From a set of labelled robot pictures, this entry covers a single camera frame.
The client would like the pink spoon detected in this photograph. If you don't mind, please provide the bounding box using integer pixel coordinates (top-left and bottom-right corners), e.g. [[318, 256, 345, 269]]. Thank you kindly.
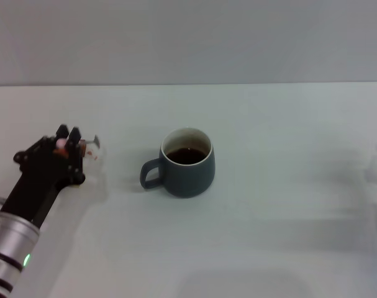
[[53, 134, 101, 161]]

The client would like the grey ceramic cup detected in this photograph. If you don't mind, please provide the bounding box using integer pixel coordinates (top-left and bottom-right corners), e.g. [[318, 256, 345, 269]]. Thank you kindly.
[[140, 126, 216, 199]]

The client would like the dark coffee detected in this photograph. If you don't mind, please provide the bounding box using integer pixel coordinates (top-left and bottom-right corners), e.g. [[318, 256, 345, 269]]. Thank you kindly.
[[166, 147, 209, 166]]

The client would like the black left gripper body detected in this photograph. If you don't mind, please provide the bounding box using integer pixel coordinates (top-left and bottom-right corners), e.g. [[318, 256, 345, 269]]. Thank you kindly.
[[0, 135, 86, 230]]

